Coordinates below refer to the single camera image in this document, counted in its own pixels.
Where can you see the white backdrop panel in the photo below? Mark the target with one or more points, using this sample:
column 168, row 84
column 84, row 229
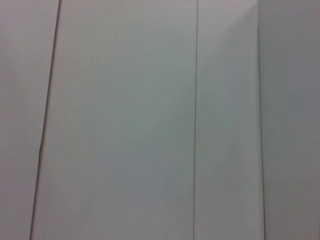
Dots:
column 292, row 120
column 120, row 120
column 225, row 140
column 20, row 100

